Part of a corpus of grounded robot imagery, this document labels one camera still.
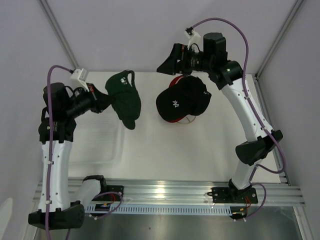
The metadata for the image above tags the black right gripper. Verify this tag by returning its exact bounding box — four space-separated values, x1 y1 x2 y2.
156 44 212 77

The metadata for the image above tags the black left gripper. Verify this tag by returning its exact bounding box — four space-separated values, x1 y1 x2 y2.
65 82 116 118

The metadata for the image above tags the red baseball cap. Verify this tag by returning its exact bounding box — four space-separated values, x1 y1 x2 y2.
159 76 192 123

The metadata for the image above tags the dark green baseball cap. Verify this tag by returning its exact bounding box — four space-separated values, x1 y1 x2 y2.
105 70 142 130

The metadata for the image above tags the black baseball cap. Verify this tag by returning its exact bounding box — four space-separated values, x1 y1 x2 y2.
155 75 212 123

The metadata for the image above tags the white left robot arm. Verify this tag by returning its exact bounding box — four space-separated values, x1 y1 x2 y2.
28 82 114 231

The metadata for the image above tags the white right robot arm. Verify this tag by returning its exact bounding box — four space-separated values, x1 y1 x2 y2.
156 32 283 203

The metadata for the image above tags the white plastic basket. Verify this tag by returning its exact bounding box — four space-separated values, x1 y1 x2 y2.
69 108 124 165

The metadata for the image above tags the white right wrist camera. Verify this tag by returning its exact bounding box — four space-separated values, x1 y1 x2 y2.
184 27 201 49

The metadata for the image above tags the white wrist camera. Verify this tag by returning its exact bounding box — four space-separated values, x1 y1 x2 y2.
70 68 90 92
184 27 201 49

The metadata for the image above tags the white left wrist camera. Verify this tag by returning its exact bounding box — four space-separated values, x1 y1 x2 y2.
70 68 90 92

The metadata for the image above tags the gold wire hat stand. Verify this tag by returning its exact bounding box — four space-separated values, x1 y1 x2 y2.
177 115 197 125

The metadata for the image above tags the aluminium mounting rail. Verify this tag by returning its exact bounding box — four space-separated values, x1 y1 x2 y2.
32 178 307 206

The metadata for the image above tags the left aluminium frame post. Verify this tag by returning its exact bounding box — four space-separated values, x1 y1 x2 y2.
37 0 80 69

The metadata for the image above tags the aluminium frame post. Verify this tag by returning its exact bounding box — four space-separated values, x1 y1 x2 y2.
257 0 307 76
37 0 80 69

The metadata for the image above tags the white slotted cable duct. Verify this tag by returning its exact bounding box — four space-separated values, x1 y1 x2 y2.
85 203 232 216

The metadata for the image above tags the right aluminium frame post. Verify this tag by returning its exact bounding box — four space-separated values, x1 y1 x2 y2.
257 0 307 76

